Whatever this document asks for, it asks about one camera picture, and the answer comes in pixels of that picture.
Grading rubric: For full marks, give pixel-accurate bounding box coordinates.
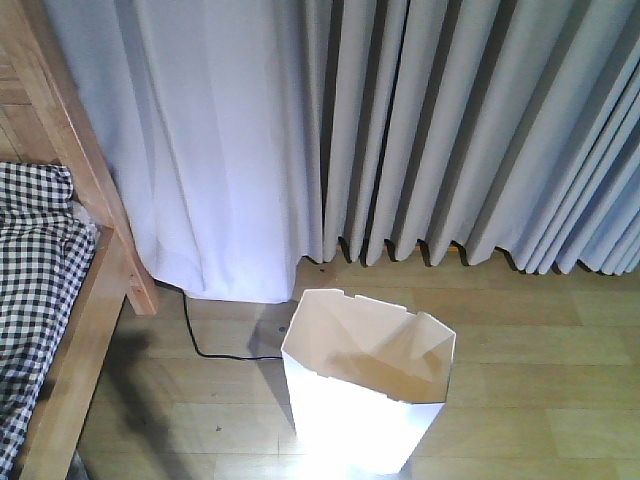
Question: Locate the white plastic trash bin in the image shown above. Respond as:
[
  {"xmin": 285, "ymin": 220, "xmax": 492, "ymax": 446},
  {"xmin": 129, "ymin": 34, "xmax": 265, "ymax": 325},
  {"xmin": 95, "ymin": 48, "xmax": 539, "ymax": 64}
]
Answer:
[{"xmin": 281, "ymin": 289, "xmax": 456, "ymax": 475}]

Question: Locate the light grey curtain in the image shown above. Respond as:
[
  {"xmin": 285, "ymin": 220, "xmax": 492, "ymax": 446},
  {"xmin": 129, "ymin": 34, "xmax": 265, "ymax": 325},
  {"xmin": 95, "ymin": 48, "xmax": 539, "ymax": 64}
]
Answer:
[{"xmin": 46, "ymin": 1, "xmax": 639, "ymax": 303}]

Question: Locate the black floor power cable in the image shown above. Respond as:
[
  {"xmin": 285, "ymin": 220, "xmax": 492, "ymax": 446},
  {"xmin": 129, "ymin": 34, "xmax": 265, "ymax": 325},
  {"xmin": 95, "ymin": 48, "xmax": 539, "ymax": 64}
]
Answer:
[{"xmin": 154, "ymin": 280, "xmax": 283, "ymax": 361}]

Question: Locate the checkered gingham bedding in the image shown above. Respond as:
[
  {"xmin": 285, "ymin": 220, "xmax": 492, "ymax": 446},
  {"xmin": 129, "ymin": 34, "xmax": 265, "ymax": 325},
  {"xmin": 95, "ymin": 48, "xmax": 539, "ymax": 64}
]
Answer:
[{"xmin": 1, "ymin": 162, "xmax": 96, "ymax": 478}]

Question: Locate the wooden bed frame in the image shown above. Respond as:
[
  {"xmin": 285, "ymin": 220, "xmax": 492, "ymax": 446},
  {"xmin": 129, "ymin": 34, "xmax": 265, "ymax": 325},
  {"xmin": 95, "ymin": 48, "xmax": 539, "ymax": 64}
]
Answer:
[{"xmin": 1, "ymin": 1, "xmax": 157, "ymax": 479}]

